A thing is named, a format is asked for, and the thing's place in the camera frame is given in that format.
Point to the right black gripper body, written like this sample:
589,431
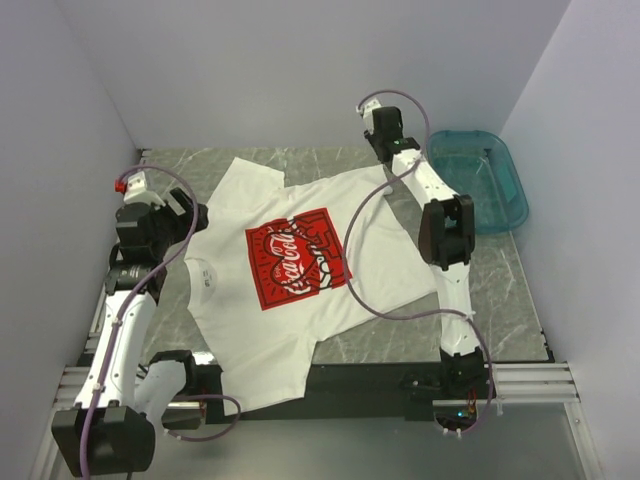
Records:
371,139

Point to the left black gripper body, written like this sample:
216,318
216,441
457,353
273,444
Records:
171,228

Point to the teal plastic bin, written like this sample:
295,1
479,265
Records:
479,164

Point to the white t-shirt red print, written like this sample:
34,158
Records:
280,269

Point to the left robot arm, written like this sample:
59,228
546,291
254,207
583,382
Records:
112,425

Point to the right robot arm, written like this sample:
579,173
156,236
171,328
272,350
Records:
446,241

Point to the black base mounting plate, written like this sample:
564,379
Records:
411,391

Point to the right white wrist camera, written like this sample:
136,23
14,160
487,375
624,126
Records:
365,111

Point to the aluminium frame rail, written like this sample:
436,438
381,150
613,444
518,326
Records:
530,383

